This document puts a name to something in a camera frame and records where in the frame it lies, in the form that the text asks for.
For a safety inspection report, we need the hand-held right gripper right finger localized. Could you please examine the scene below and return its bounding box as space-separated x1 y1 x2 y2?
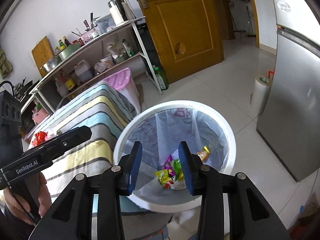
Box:
178 141 292 240

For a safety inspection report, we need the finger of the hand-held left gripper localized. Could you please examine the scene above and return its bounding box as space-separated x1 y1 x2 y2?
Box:
37 126 92 157

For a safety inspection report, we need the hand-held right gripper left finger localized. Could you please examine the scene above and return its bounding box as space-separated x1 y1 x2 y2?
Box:
44 141 143 240

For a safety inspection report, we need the green snack packet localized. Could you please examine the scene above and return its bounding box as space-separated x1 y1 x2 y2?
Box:
171 159 183 182

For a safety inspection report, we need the purple snack wrapper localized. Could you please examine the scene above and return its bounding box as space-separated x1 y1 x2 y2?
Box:
161 155 173 172

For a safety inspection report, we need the yellow red snack wrapper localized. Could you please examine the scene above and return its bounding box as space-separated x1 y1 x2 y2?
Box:
155 169 173 189

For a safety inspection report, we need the orange snack wrapper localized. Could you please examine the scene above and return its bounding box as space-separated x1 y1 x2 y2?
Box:
196 146 210 162

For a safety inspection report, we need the clear plastic bin liner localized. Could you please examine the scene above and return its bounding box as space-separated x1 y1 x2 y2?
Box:
126 105 229 200

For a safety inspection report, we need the white trash bin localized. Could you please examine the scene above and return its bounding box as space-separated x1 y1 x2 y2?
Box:
113 100 236 213

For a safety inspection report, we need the person's left hand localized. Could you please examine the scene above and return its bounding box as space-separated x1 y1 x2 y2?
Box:
0 174 52 227

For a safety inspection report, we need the striped tablecloth table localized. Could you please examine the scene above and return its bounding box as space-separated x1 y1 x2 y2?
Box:
27 81 140 205

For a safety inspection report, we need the red plastic bag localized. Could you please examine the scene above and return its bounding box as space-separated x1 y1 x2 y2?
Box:
32 131 49 147

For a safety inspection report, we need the pink plastic basket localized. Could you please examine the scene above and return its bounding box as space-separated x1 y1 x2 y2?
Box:
32 106 49 124

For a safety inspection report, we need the clear plastic bottle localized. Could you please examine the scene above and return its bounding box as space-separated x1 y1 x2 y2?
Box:
54 76 68 98

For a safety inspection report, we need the yellow label sauce bottle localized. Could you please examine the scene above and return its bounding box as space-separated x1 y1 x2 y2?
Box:
61 71 76 92

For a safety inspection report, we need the black frying pan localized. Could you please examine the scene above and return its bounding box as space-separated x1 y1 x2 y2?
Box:
12 77 40 98

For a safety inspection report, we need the steel basin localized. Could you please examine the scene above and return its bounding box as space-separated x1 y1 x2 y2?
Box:
40 56 62 73

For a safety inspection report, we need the pink lidded plastic bin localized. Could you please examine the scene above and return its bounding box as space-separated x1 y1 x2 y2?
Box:
102 67 140 113

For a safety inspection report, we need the green hanging bag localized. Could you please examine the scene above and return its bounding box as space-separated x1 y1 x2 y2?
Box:
0 50 13 79

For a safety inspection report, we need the white plastic tub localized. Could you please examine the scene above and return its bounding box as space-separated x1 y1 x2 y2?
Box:
100 54 113 68

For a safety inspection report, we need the green enamel pot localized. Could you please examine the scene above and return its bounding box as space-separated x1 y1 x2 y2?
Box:
59 42 81 60

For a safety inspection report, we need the wooden cutting board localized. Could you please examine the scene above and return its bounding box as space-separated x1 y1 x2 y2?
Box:
31 36 55 77

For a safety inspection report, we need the large green plastic bottle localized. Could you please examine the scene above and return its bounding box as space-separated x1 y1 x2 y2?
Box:
152 65 169 90

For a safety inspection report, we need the white plastic bag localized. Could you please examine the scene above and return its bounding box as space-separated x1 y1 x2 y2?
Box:
106 39 127 58

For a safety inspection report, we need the pink utensil holder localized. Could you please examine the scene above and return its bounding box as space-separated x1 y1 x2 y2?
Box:
80 29 99 45

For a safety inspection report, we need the metal shelf unit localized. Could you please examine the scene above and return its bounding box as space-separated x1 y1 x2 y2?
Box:
20 16 163 140

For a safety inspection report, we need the white film roll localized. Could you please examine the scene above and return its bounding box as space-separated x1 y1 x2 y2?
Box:
250 74 272 115

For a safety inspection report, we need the clear storage box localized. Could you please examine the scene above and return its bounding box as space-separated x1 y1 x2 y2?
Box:
95 14 116 34

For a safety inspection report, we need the white thermos flask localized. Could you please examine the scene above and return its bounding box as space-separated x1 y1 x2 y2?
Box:
110 5 124 27

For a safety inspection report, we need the silver refrigerator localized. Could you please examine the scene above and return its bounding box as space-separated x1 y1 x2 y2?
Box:
256 0 320 183

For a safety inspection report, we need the electric kettle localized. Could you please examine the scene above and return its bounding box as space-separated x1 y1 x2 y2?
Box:
108 0 135 22

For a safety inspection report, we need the wooden door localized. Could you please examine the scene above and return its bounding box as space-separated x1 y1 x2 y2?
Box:
129 0 224 84

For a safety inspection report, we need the white round sticker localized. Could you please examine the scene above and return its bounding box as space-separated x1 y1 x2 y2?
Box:
277 1 292 12

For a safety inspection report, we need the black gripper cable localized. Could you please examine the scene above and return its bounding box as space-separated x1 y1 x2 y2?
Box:
0 81 13 97

